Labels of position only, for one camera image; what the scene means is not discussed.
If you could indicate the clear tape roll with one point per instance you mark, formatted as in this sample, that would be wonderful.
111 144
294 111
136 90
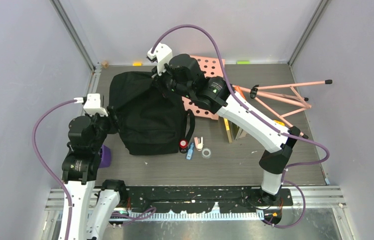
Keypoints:
206 153

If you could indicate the yellow tape marker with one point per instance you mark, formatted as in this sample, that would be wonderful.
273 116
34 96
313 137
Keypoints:
137 64

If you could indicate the yellow book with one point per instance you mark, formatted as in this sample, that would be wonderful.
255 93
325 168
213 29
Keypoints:
228 130

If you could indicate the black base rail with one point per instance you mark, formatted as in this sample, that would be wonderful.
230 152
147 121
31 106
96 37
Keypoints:
203 199

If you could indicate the blue small clip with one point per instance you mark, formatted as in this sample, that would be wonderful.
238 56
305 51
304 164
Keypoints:
190 151

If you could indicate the dark green book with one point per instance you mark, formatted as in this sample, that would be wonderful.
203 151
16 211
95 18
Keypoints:
238 132

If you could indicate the red black stamp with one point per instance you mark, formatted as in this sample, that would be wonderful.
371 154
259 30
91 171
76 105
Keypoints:
183 146

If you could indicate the orange treehouse book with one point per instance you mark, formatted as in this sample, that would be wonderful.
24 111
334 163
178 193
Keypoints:
238 90

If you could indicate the toy block car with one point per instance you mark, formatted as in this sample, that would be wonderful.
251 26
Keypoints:
279 123

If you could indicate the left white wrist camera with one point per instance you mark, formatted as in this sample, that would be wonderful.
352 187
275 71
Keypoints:
92 104

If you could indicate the green tape marker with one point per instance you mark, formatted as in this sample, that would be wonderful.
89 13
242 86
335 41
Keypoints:
243 62

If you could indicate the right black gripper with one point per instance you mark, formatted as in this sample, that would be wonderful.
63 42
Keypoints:
158 81

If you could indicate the pink small stapler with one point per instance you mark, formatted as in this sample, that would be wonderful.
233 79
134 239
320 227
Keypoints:
198 141

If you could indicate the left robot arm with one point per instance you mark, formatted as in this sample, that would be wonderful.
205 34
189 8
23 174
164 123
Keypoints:
80 168

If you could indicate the purple ball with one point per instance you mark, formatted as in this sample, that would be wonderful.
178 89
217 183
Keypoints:
105 154

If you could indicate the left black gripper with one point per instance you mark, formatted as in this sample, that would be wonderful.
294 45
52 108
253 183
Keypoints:
113 119

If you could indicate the black student backpack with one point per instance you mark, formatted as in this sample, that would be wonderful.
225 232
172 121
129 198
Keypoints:
150 124

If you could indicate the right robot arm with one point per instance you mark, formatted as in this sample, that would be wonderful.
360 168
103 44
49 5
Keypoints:
182 75

